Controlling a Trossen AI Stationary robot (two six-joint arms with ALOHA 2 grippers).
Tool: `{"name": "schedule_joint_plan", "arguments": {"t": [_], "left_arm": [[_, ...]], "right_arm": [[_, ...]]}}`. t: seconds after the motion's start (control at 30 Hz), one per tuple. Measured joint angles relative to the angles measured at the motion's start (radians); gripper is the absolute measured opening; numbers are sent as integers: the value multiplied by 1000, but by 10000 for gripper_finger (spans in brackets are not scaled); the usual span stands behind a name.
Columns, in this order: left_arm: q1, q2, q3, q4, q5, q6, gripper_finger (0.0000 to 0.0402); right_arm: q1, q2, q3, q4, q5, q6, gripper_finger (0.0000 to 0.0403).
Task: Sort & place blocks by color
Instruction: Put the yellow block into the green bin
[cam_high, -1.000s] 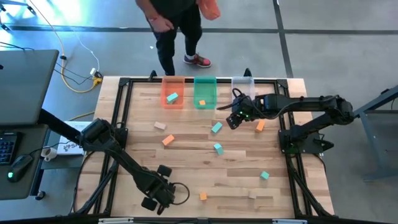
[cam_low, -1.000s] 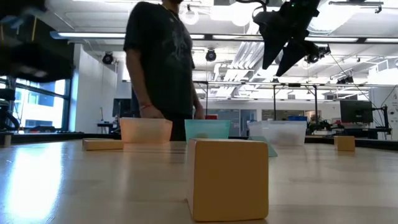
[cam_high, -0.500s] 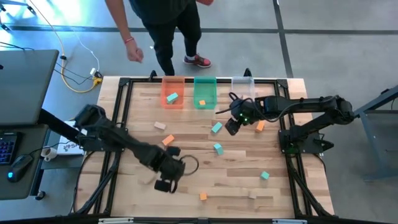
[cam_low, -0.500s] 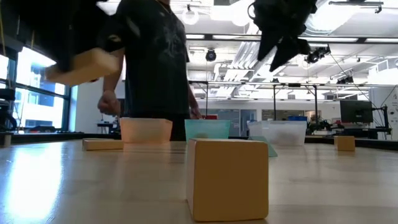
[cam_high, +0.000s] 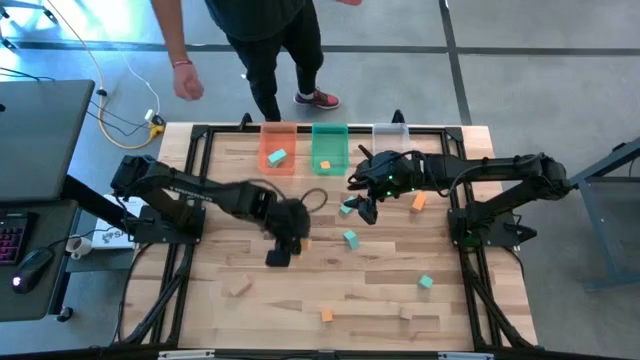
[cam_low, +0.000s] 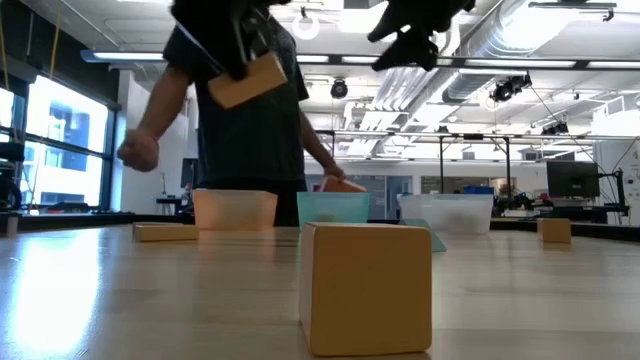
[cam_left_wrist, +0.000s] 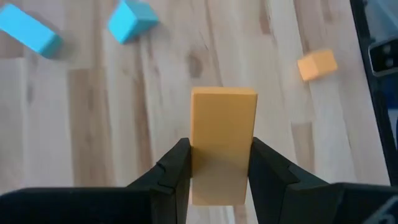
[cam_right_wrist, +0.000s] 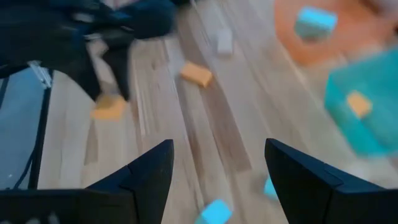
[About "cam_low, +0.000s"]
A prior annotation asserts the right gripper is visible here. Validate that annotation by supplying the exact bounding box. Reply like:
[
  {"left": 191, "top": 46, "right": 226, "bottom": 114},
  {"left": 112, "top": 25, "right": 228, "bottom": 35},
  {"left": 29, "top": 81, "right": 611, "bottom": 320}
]
[{"left": 368, "top": 0, "right": 476, "bottom": 72}]

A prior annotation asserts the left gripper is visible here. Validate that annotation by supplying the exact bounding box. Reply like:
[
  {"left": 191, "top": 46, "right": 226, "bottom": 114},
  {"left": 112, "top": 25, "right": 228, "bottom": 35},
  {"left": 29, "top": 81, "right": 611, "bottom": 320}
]
[{"left": 172, "top": 0, "right": 289, "bottom": 82}]

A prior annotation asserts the person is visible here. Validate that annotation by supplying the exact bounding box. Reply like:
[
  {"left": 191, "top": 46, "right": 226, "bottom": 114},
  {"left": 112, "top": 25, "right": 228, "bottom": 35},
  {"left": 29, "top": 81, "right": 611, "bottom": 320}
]
[{"left": 116, "top": 0, "right": 347, "bottom": 229}]

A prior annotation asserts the black computer monitor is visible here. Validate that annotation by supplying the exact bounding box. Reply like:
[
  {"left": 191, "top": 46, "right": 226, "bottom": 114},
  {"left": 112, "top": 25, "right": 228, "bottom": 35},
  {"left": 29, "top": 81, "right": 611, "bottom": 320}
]
[
  {"left": 180, "top": 158, "right": 199, "bottom": 190},
  {"left": 545, "top": 159, "right": 601, "bottom": 199}
]

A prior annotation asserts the person's right hand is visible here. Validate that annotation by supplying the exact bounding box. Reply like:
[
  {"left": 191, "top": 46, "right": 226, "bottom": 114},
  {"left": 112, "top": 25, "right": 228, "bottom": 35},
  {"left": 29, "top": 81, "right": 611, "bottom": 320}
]
[{"left": 116, "top": 128, "right": 161, "bottom": 174}]

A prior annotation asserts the person's hand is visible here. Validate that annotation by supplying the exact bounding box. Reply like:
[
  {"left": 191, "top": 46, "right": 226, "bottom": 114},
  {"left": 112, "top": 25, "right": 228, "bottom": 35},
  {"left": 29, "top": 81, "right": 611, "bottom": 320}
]
[
  {"left": 116, "top": 128, "right": 161, "bottom": 174},
  {"left": 322, "top": 163, "right": 347, "bottom": 182}
]

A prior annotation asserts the orange plastic bin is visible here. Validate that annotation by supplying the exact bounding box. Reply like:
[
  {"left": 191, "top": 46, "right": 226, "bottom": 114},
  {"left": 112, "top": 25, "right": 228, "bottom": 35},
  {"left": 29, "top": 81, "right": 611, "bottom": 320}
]
[{"left": 193, "top": 188, "right": 279, "bottom": 232}]

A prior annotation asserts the person's left hand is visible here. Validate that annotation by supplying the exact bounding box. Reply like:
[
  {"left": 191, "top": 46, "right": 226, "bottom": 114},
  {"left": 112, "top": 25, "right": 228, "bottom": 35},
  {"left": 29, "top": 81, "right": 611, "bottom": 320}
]
[{"left": 322, "top": 163, "right": 347, "bottom": 182}]

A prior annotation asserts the black overhead light bar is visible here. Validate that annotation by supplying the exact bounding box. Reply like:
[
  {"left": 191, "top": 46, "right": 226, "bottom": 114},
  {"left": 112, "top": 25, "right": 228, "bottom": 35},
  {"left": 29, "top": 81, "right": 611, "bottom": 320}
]
[{"left": 79, "top": 49, "right": 640, "bottom": 71}]

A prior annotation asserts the large window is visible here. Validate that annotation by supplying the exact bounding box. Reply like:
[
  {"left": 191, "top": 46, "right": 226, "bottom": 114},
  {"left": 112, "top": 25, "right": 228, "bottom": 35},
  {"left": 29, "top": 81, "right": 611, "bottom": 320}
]
[{"left": 0, "top": 74, "right": 117, "bottom": 211}]

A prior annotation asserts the clear plastic bin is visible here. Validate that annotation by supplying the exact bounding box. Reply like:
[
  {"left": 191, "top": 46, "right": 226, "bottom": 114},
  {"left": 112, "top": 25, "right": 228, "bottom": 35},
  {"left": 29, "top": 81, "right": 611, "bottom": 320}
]
[{"left": 398, "top": 193, "right": 495, "bottom": 235}]

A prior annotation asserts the teal plastic bin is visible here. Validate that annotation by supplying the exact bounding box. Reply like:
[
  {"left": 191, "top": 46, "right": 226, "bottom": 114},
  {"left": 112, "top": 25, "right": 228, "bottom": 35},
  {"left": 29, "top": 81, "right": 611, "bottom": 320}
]
[{"left": 296, "top": 191, "right": 372, "bottom": 230}]

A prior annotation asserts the black equipment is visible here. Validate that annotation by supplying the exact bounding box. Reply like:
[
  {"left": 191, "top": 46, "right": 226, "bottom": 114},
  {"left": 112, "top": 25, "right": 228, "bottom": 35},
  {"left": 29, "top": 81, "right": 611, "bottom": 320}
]
[{"left": 0, "top": 142, "right": 26, "bottom": 211}]

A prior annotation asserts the white cable coil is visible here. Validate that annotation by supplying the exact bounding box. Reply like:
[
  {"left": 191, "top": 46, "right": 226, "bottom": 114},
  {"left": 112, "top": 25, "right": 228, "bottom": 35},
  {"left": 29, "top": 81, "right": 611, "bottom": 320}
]
[{"left": 292, "top": 12, "right": 321, "bottom": 41}]

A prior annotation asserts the black hanging camera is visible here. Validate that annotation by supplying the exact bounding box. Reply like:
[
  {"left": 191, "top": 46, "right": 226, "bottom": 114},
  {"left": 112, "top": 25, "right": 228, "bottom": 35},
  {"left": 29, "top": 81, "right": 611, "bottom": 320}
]
[{"left": 329, "top": 78, "right": 350, "bottom": 100}]

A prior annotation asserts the black overhead camera rig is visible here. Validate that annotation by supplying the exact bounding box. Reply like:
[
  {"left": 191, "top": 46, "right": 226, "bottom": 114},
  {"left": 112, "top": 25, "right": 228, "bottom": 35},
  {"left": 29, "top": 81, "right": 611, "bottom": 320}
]
[{"left": 488, "top": 73, "right": 534, "bottom": 104}]

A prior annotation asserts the black gantry frame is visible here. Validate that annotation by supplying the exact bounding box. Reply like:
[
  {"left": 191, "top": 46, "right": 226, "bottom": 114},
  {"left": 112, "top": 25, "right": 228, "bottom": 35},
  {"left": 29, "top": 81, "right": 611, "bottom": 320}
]
[
  {"left": 399, "top": 130, "right": 596, "bottom": 196},
  {"left": 313, "top": 128, "right": 337, "bottom": 164}
]

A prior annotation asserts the black aluminium table frame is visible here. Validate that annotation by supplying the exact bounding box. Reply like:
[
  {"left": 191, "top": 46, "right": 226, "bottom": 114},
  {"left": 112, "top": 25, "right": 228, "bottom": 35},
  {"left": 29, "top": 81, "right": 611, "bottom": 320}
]
[{"left": 0, "top": 212, "right": 640, "bottom": 240}]

